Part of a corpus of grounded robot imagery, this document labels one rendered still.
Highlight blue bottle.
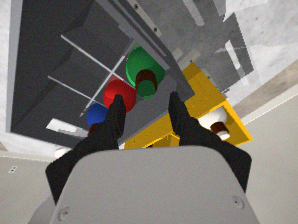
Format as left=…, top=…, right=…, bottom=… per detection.
left=86, top=101, right=108, bottom=136

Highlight white bottle with dark brown cap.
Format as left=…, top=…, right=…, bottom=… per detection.
left=198, top=106, right=230, bottom=140

